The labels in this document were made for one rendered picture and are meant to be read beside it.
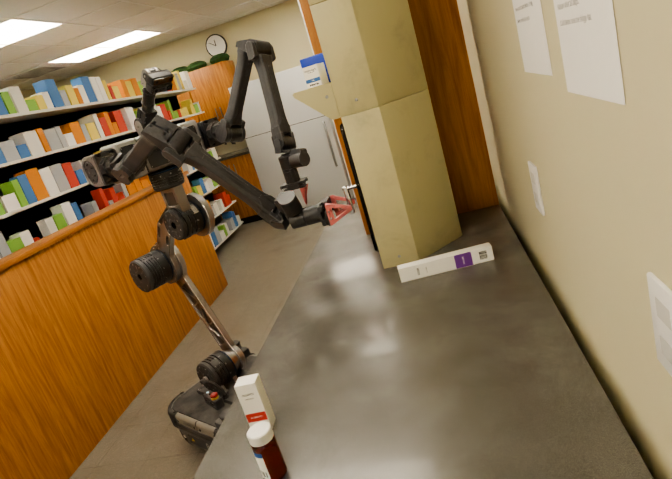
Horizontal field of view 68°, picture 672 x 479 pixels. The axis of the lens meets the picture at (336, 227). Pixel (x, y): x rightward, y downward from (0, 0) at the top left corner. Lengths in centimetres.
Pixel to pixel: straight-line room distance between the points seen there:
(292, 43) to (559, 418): 661
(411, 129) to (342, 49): 30
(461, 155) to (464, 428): 113
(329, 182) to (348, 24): 522
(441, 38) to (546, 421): 126
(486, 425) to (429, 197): 82
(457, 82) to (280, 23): 556
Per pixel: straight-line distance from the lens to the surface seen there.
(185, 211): 223
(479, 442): 86
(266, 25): 726
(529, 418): 89
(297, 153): 190
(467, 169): 183
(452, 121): 180
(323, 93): 144
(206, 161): 158
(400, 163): 146
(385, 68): 146
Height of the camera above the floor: 151
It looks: 16 degrees down
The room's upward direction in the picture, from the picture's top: 17 degrees counter-clockwise
